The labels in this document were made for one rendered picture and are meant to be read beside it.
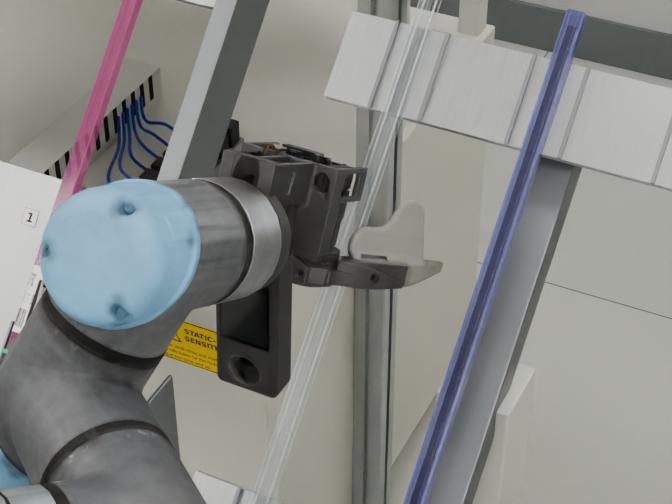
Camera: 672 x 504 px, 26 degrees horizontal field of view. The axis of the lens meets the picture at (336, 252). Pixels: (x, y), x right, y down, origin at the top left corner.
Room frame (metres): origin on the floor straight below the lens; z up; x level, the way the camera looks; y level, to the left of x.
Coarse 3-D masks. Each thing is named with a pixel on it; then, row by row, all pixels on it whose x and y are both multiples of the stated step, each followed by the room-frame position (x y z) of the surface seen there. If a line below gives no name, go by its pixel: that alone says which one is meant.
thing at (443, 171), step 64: (0, 0) 1.79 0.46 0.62; (64, 0) 1.79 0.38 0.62; (320, 0) 1.79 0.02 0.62; (0, 64) 1.62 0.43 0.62; (64, 64) 1.62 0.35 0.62; (192, 64) 1.62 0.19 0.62; (256, 64) 1.62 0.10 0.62; (320, 64) 1.62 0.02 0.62; (0, 128) 1.47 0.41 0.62; (256, 128) 1.47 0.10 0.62; (320, 128) 1.47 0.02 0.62; (448, 192) 1.59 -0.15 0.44; (448, 256) 1.61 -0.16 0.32; (192, 320) 1.18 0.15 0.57; (448, 320) 1.62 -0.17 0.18; (192, 384) 1.19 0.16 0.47; (320, 384) 1.24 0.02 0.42; (192, 448) 1.19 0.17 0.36; (256, 448) 1.15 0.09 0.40; (320, 448) 1.24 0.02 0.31
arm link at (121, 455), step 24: (96, 432) 0.53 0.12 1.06; (120, 432) 0.53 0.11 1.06; (144, 432) 0.53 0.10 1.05; (72, 456) 0.52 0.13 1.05; (96, 456) 0.51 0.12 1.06; (120, 456) 0.51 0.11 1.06; (144, 456) 0.51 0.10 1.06; (168, 456) 0.52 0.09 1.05; (48, 480) 0.51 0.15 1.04; (72, 480) 0.49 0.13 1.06; (96, 480) 0.49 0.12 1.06; (120, 480) 0.49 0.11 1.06; (144, 480) 0.50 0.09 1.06; (168, 480) 0.50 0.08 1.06; (192, 480) 0.52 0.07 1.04
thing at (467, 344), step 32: (576, 32) 0.92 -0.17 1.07; (544, 96) 0.89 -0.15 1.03; (544, 128) 0.87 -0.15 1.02; (512, 192) 0.84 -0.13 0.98; (512, 224) 0.83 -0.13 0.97; (480, 288) 0.80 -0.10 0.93; (480, 320) 0.78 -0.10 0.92; (448, 384) 0.75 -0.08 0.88; (448, 416) 0.73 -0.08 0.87; (416, 480) 0.71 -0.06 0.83
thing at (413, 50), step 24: (432, 0) 0.97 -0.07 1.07; (432, 24) 0.96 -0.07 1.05; (408, 48) 0.95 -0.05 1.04; (408, 72) 0.93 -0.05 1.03; (408, 96) 0.93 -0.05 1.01; (384, 120) 0.91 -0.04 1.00; (384, 144) 0.90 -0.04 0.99; (384, 168) 0.89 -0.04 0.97; (360, 216) 0.86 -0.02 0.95; (336, 288) 0.82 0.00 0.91; (336, 312) 0.82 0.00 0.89; (312, 336) 0.80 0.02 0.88; (312, 360) 0.79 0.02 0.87; (288, 408) 0.76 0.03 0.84; (288, 432) 0.75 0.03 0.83; (264, 480) 0.73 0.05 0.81
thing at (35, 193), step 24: (0, 168) 1.06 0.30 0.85; (24, 168) 1.06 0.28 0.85; (0, 192) 1.05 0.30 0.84; (24, 192) 1.04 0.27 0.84; (48, 192) 1.03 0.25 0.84; (0, 216) 1.03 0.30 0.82; (24, 216) 1.02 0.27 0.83; (48, 216) 1.02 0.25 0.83; (0, 240) 1.01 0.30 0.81; (24, 240) 1.01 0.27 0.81; (0, 264) 1.00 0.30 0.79; (24, 264) 0.99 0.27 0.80; (0, 288) 0.98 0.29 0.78; (24, 288) 0.98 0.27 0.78; (0, 312) 0.97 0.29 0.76; (0, 336) 0.95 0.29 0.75; (0, 360) 0.93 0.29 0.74
